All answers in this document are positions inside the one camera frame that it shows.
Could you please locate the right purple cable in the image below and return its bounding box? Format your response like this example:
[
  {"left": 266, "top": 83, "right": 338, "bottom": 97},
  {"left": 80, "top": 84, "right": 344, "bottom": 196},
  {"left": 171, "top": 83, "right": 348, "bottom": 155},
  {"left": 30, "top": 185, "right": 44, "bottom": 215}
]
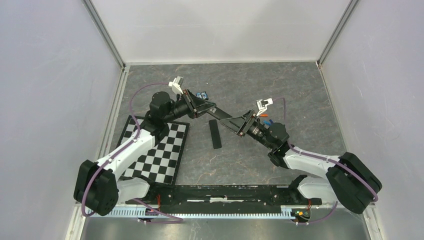
[{"left": 271, "top": 96, "right": 380, "bottom": 226}]

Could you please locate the blue battery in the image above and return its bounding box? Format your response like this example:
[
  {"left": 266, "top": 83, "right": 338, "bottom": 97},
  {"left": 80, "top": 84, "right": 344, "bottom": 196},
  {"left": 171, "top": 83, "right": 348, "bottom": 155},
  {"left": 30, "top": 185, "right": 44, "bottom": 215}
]
[{"left": 263, "top": 120, "right": 272, "bottom": 126}]

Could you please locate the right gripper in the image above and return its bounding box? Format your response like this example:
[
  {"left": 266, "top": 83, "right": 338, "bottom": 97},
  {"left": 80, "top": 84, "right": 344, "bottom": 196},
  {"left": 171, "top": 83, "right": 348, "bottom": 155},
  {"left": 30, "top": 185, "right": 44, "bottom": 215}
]
[{"left": 219, "top": 109, "right": 274, "bottom": 150}]

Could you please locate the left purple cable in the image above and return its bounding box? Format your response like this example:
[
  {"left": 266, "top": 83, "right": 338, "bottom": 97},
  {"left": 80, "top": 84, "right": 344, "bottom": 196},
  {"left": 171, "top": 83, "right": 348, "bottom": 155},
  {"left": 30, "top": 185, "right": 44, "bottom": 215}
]
[{"left": 80, "top": 82, "right": 170, "bottom": 218}]

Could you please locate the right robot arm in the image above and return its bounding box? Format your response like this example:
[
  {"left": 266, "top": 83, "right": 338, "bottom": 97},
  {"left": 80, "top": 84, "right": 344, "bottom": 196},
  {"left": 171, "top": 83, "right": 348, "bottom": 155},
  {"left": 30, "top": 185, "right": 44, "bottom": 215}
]
[{"left": 211, "top": 108, "right": 383, "bottom": 214}]

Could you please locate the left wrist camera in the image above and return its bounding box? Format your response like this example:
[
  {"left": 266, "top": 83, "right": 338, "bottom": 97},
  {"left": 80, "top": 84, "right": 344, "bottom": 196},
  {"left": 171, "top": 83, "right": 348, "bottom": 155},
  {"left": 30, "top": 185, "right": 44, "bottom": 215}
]
[{"left": 168, "top": 76, "right": 184, "bottom": 95}]

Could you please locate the black remote control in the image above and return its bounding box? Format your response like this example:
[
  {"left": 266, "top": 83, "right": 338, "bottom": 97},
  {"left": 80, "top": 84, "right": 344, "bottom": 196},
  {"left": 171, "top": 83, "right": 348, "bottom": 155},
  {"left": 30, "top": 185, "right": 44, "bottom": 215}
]
[{"left": 207, "top": 107, "right": 232, "bottom": 121}]

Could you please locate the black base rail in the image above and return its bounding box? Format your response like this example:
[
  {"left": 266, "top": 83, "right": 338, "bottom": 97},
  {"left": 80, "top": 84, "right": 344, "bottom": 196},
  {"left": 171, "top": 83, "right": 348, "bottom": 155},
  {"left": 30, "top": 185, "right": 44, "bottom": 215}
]
[{"left": 141, "top": 184, "right": 323, "bottom": 214}]

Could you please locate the purple cable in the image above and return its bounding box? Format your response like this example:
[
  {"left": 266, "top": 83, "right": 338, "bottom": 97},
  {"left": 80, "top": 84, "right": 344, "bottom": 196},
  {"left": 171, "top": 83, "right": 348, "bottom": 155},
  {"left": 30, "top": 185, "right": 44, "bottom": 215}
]
[
  {"left": 271, "top": 96, "right": 380, "bottom": 226},
  {"left": 80, "top": 82, "right": 170, "bottom": 218}
]

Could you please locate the checkerboard calibration board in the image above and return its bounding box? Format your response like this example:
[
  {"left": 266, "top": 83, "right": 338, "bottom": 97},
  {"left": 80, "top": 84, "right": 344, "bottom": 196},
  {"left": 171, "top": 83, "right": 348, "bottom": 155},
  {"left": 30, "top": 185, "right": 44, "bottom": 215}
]
[{"left": 120, "top": 121, "right": 190, "bottom": 185}]

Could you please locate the white cable comb strip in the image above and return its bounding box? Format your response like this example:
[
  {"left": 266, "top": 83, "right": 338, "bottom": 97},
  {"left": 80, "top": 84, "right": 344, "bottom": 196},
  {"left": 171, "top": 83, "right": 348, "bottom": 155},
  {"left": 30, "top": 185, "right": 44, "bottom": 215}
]
[{"left": 105, "top": 205, "right": 296, "bottom": 220}]

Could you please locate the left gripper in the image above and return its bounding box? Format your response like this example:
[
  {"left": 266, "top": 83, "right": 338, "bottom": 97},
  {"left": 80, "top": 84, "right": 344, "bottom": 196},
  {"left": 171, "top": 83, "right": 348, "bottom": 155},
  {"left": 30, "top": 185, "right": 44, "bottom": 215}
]
[{"left": 163, "top": 88, "right": 217, "bottom": 124}]

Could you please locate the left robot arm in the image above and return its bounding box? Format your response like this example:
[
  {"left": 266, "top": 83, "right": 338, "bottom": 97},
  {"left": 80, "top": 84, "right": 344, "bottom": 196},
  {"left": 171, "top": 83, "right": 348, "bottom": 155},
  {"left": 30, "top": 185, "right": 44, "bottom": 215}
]
[{"left": 73, "top": 90, "right": 216, "bottom": 217}]

